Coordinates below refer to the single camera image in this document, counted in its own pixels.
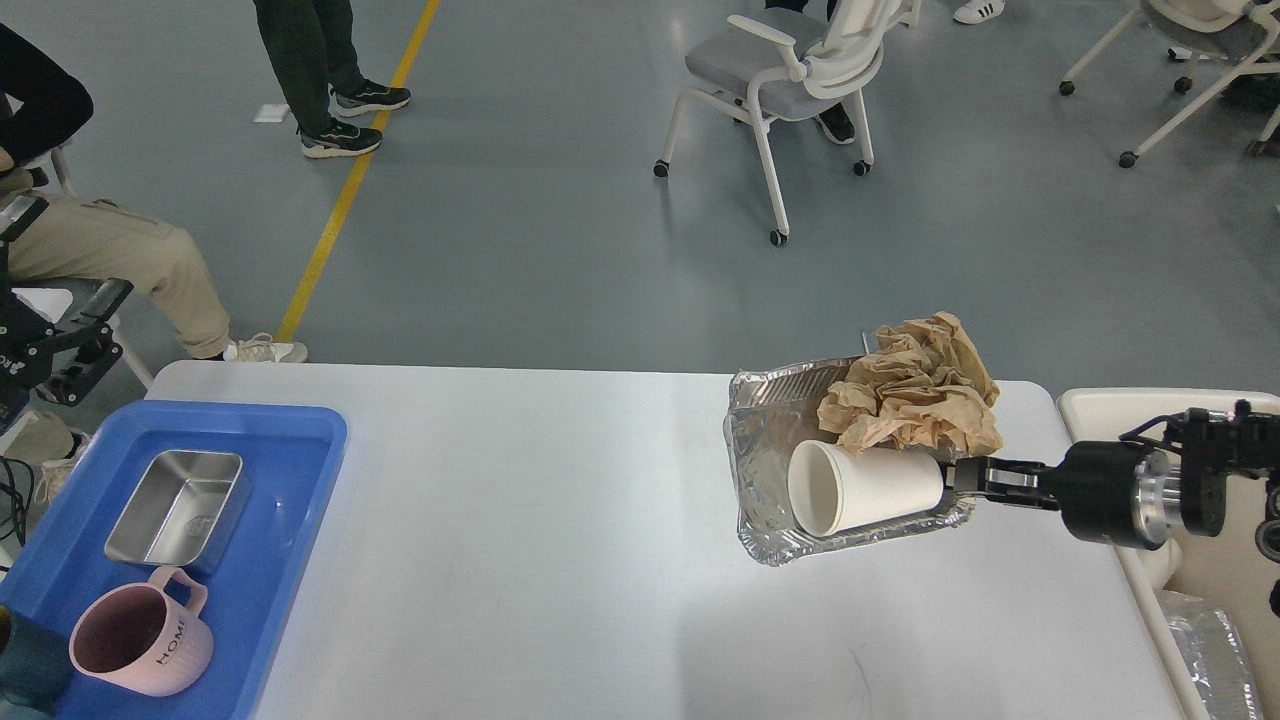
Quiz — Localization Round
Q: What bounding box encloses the blue plastic tray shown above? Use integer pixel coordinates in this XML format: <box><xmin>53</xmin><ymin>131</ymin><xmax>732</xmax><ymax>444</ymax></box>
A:
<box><xmin>1</xmin><ymin>401</ymin><xmax>347</xmax><ymax>719</ymax></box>

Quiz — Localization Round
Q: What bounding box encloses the brown paper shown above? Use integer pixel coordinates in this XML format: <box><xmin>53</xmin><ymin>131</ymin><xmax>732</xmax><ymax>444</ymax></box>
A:
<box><xmin>815</xmin><ymin>313</ymin><xmax>1004</xmax><ymax>457</ymax></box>

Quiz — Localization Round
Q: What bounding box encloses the person in beige trousers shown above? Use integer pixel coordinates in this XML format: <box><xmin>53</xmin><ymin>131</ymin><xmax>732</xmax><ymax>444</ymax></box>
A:
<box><xmin>1</xmin><ymin>27</ymin><xmax>308</xmax><ymax>363</ymax></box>

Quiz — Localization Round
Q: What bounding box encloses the white office chair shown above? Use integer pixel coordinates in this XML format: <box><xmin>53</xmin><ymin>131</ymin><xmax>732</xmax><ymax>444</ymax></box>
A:
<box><xmin>653</xmin><ymin>1</ymin><xmax>920</xmax><ymax>247</ymax></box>

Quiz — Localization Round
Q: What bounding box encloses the white side table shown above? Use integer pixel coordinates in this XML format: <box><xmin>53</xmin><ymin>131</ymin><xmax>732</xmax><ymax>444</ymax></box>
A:
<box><xmin>1</xmin><ymin>287</ymin><xmax>73</xmax><ymax>341</ymax></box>

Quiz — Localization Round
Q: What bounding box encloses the aluminium foil tray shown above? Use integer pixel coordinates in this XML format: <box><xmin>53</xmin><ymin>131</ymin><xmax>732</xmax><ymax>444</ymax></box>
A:
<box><xmin>723</xmin><ymin>357</ymin><xmax>977</xmax><ymax>568</ymax></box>

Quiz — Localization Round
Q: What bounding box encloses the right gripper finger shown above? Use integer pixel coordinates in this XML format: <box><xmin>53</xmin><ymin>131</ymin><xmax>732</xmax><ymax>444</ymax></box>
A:
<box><xmin>940</xmin><ymin>456</ymin><xmax>1059</xmax><ymax>511</ymax></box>

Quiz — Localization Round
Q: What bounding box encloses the person with white sneakers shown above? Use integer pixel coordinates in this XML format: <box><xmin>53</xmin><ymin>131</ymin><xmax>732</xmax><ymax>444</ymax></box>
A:
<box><xmin>952</xmin><ymin>0</ymin><xmax>1006</xmax><ymax>26</ymax></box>

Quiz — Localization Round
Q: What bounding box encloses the white paper cup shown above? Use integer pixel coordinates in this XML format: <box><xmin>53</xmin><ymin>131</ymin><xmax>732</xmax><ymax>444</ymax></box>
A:
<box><xmin>787</xmin><ymin>439</ymin><xmax>945</xmax><ymax>537</ymax></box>

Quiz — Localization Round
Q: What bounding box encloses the pink mug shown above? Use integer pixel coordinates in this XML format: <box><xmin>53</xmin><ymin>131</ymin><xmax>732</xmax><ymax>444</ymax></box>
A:
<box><xmin>68</xmin><ymin>566</ymin><xmax>215</xmax><ymax>697</ymax></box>

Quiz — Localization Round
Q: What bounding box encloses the beige plastic bin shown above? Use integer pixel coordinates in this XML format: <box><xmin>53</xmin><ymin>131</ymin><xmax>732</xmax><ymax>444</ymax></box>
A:
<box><xmin>1059</xmin><ymin>388</ymin><xmax>1279</xmax><ymax>719</ymax></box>

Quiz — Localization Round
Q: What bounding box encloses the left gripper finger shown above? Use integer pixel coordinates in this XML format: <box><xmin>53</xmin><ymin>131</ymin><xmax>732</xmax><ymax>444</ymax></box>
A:
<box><xmin>35</xmin><ymin>322</ymin><xmax>122</xmax><ymax>406</ymax></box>
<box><xmin>3</xmin><ymin>278</ymin><xmax>133</xmax><ymax>351</ymax></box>

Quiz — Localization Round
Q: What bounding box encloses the dark teal object corner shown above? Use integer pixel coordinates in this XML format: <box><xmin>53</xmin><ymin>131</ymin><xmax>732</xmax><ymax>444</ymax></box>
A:
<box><xmin>1</xmin><ymin>606</ymin><xmax>76</xmax><ymax>719</ymax></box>

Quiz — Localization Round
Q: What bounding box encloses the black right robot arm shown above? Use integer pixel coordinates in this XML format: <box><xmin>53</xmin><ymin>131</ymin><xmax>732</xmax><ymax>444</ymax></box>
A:
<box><xmin>942</xmin><ymin>398</ymin><xmax>1279</xmax><ymax>562</ymax></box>

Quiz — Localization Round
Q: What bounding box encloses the steel rectangular container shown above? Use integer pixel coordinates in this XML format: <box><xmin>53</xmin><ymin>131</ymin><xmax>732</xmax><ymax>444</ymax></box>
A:
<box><xmin>104</xmin><ymin>448</ymin><xmax>253</xmax><ymax>577</ymax></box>

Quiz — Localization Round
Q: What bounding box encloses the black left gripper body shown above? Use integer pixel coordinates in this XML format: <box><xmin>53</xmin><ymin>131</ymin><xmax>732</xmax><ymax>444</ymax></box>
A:
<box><xmin>1</xmin><ymin>340</ymin><xmax>46</xmax><ymax>401</ymax></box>

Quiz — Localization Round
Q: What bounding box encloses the person in dark trousers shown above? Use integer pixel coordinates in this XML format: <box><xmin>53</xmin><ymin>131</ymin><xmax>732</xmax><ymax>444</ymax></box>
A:
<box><xmin>253</xmin><ymin>1</ymin><xmax>411</xmax><ymax>159</ymax></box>

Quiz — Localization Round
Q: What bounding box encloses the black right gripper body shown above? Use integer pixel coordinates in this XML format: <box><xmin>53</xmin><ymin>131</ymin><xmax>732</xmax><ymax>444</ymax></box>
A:
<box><xmin>1050</xmin><ymin>441</ymin><xmax>1184</xmax><ymax>550</ymax></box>

